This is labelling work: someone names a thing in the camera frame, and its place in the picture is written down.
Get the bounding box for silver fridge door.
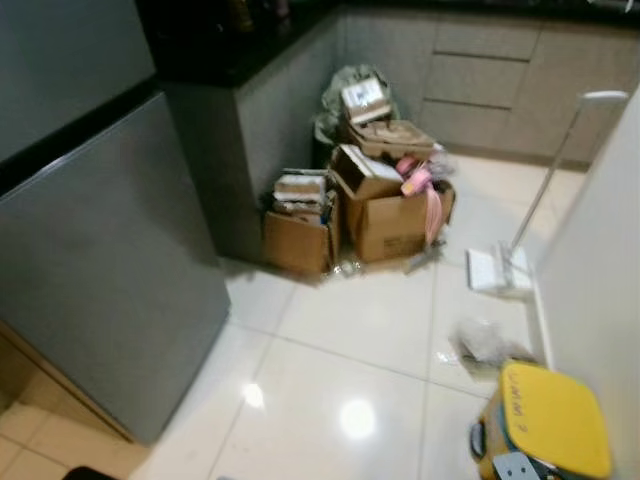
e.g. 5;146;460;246
0;78;233;446

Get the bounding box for silver fridge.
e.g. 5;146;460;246
0;0;158;166

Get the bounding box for white flat mop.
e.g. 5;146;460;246
465;90;631;297

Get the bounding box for crumpled clear plastic bag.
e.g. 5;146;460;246
452;315;531;369

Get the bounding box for yellow pedal bin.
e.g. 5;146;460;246
468;358;614;480

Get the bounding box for pink plastic item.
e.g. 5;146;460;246
398;155;449;246

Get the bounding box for grey cabinet black countertop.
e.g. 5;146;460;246
135;0;640;269

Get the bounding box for brown cardboard tray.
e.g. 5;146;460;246
345;118;439;163

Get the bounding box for open cardboard box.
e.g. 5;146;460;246
328;143;406;201

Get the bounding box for white labelled box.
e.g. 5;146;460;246
341;78;393;125

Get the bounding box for grey-green bag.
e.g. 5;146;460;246
313;63;401;149

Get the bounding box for stack of flattened cartons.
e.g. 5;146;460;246
272;168;334;219

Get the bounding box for small cardboard box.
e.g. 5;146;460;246
262;205;341;278

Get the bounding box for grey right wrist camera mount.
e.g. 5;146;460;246
488;452;543;480

